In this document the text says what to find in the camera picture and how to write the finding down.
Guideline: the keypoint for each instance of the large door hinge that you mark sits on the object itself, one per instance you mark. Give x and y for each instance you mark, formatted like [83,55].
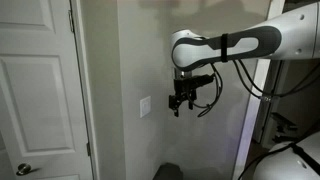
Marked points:
[71,20]

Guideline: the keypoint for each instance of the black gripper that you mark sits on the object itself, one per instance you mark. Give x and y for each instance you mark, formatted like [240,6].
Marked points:
[182,87]

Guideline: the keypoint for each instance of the silver door knob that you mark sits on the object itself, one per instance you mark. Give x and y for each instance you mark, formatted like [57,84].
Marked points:
[23,168]

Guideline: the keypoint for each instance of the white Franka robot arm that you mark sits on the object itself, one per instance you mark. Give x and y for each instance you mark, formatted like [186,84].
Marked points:
[290,33]

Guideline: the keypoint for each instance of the white double light switch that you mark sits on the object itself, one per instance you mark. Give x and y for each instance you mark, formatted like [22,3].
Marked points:
[145,106]

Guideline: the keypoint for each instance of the white panel door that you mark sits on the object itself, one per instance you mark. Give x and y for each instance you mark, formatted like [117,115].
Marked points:
[36,100]

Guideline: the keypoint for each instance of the dark grey floor object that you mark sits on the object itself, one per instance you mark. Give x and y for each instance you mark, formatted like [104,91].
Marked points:
[168,172]

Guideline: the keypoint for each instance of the white doorway trim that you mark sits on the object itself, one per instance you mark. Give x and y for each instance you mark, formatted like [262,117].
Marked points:
[248,126]

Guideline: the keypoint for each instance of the white door frame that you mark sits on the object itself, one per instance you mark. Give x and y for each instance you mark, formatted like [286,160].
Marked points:
[87,83]

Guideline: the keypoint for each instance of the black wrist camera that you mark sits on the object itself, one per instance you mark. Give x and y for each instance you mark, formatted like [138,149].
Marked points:
[204,81]

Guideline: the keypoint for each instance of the small door hinge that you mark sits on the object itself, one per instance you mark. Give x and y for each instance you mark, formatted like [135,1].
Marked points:
[88,149]

